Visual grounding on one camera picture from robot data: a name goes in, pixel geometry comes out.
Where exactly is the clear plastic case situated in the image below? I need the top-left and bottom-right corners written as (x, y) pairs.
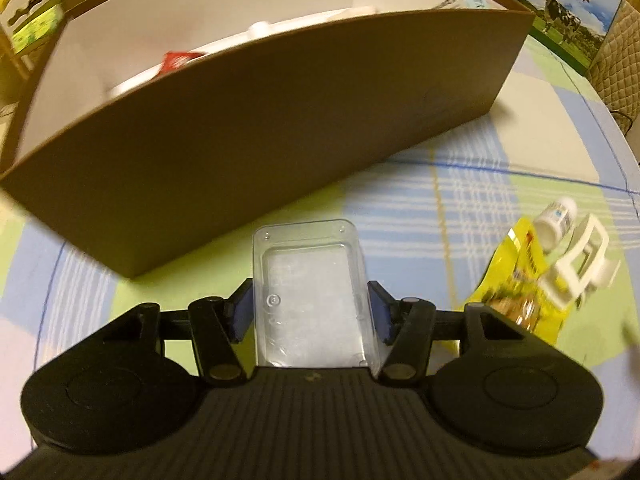
top-left (253, 219), bottom-right (381, 374)

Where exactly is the yellow snack packet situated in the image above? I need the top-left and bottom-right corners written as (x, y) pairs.
top-left (465, 217), bottom-right (568, 346)

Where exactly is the small white bottle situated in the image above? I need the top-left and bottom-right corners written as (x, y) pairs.
top-left (533, 196), bottom-right (577, 254)

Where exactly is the red snack packet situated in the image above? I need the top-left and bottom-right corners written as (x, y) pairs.
top-left (157, 51), bottom-right (204, 75)

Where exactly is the white hair claw clip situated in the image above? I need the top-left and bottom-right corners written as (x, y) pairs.
top-left (538, 214), bottom-right (620, 311)

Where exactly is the brown cardboard storage box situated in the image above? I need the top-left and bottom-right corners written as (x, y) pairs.
top-left (1, 0), bottom-right (534, 278)

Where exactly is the checkered bed sheet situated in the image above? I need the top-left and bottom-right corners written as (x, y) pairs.
top-left (1, 40), bottom-right (639, 469)

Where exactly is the quilted beige chair cushion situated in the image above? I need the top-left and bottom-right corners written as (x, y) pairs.
top-left (587, 0), bottom-right (640, 134)

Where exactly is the cow picture milk box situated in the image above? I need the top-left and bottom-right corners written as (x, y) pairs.
top-left (516, 0), bottom-right (623, 75)

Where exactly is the cardboard box with tissue packs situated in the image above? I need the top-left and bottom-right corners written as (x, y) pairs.
top-left (0, 0), bottom-right (116, 68)

